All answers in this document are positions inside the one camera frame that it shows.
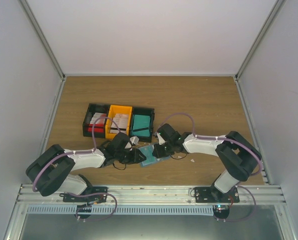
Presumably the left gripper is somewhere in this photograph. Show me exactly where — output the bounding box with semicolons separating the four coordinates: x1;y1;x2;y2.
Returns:
115;148;147;165

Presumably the blue leather card holder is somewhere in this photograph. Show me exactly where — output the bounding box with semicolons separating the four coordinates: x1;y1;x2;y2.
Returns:
139;144;171;168

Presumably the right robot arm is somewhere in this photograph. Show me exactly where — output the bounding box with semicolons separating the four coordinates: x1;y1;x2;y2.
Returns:
152;123;263;203

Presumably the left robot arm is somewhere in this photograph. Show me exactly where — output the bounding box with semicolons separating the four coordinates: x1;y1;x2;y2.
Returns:
25;133;147;202

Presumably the teal card stack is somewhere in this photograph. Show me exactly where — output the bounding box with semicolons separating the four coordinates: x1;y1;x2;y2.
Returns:
131;114;151;137

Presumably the black bin with teal cards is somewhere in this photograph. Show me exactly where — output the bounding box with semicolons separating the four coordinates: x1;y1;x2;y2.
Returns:
129;107;155;143

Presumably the red and white card stack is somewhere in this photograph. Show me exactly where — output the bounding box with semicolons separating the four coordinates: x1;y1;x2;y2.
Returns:
87;112;107;133

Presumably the yellow bin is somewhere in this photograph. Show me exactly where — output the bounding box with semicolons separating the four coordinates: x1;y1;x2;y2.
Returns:
105;105;133;140

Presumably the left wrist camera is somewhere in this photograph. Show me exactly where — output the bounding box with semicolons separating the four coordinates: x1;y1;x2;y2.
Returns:
128;136;139;147

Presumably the white perforated cable duct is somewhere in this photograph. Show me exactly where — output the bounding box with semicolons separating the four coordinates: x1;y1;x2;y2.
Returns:
27;204;214;216

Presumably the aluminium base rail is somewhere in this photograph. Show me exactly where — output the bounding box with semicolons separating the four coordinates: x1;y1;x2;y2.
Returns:
16;184;287;206

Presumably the right aluminium frame post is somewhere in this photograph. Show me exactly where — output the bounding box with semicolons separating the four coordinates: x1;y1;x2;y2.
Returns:
234;0;286;82

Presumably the aluminium frame post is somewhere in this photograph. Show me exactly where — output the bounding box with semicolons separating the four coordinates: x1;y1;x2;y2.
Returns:
18;0;66;82
234;0;286;82

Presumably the left aluminium frame post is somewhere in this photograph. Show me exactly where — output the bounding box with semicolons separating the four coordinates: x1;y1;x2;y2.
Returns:
18;0;66;82

